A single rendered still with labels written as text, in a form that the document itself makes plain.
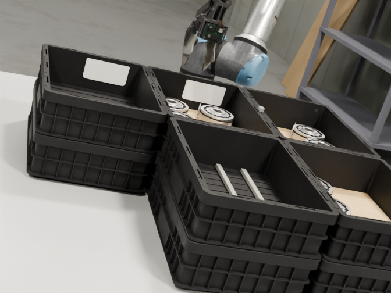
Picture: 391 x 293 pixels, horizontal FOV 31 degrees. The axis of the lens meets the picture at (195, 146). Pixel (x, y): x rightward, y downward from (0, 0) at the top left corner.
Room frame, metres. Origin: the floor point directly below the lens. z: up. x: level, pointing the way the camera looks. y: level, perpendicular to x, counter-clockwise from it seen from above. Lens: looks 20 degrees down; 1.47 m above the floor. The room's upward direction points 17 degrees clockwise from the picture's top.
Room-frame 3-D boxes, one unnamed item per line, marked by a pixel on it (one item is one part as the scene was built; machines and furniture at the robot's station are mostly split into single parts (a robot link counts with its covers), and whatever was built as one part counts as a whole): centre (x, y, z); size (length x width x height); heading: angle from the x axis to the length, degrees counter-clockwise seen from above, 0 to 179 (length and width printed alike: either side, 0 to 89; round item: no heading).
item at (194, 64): (2.24, 0.06, 0.96); 0.13 x 0.12 x 0.14; 70
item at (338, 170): (1.56, -0.41, 0.87); 0.40 x 0.30 x 0.11; 18
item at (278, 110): (1.94, -0.28, 0.87); 0.40 x 0.30 x 0.11; 18
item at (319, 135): (2.07, -0.32, 0.86); 0.10 x 0.10 x 0.01
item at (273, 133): (1.84, 0.00, 0.92); 0.40 x 0.30 x 0.02; 18
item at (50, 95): (1.75, 0.29, 0.92); 0.40 x 0.30 x 0.02; 18
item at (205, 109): (1.97, -0.03, 0.86); 0.10 x 0.10 x 0.01
